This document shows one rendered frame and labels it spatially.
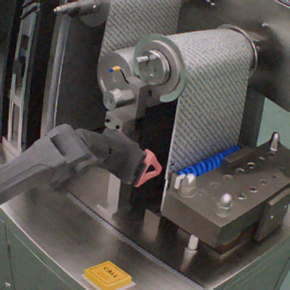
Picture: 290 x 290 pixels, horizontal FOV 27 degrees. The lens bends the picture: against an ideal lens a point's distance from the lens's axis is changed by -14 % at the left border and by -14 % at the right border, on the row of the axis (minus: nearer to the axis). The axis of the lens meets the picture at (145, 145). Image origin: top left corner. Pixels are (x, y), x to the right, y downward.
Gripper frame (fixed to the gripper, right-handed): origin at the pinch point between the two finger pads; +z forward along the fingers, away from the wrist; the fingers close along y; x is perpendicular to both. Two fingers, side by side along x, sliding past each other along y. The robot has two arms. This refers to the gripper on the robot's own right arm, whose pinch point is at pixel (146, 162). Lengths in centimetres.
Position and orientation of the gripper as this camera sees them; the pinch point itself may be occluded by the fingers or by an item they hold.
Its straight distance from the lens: 131.2
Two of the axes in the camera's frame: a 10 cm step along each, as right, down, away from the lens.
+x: 4.5, -8.8, -1.5
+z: 5.9, 1.7, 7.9
